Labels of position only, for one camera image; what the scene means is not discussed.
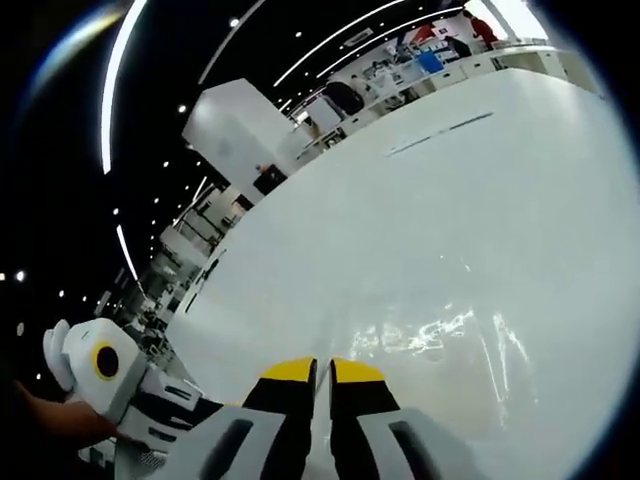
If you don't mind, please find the table cable slot cover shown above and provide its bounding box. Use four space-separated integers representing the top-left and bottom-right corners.
383 111 497 157

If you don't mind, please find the person's left hand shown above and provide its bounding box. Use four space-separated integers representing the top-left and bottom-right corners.
13 379 124 449

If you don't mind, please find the white square pillar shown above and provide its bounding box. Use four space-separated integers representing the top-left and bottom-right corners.
181 77 297 202

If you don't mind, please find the blue box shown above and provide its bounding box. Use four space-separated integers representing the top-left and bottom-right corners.
416 51 445 77

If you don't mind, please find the white appliance box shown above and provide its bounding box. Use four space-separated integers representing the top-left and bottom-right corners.
306 96 347 135

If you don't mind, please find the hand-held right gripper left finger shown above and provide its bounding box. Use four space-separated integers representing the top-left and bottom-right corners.
197 355 319 480

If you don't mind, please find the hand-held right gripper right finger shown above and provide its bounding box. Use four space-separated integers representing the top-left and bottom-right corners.
328 355 479 480

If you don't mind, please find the black cable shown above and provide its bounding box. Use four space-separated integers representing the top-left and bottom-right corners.
185 248 222 315

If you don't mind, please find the long white counter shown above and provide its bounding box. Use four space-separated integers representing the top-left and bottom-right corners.
293 38 604 162

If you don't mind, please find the black cabinet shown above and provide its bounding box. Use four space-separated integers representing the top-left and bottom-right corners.
252 164 288 195

